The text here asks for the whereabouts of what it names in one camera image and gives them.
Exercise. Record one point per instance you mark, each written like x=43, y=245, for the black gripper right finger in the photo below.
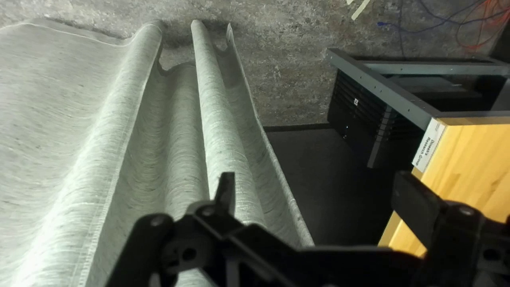
x=451, y=234

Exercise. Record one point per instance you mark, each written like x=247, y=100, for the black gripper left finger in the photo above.
x=153, y=245

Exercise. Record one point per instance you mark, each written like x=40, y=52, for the white grey fabric curtain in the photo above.
x=53, y=106

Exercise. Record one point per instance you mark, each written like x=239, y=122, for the yellow wooden board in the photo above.
x=467, y=170

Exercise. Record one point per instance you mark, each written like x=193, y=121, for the white paper label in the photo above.
x=427, y=144

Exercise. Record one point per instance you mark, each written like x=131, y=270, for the black slatted panel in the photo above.
x=361, y=122

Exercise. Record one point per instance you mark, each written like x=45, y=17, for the white flat strip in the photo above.
x=361, y=11

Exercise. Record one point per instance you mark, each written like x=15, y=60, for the dark grey metal frame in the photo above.
x=383, y=85

